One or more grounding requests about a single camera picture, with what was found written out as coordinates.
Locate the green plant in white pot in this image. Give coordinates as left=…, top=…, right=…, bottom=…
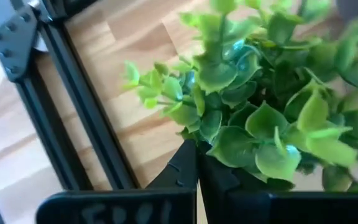
left=121, top=0, right=358, bottom=192

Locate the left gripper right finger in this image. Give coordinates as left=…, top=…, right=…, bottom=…
left=197, top=141, right=358, bottom=224

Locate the black aluminium table frame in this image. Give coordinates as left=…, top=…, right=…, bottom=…
left=0, top=0, right=141, bottom=191

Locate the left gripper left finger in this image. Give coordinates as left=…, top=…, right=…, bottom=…
left=35, top=139, right=198, bottom=224

